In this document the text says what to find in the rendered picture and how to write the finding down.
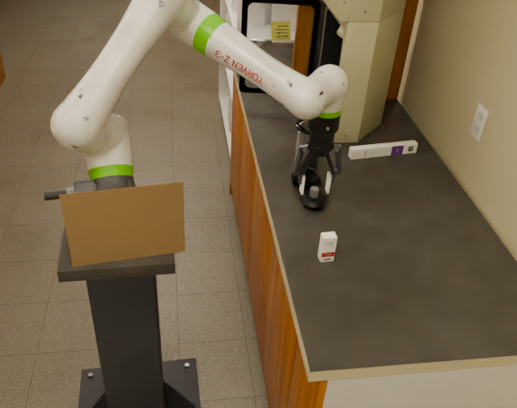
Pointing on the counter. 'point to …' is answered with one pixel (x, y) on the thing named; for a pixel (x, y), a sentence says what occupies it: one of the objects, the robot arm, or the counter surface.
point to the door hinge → (320, 35)
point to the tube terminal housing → (367, 64)
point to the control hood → (340, 8)
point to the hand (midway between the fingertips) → (315, 184)
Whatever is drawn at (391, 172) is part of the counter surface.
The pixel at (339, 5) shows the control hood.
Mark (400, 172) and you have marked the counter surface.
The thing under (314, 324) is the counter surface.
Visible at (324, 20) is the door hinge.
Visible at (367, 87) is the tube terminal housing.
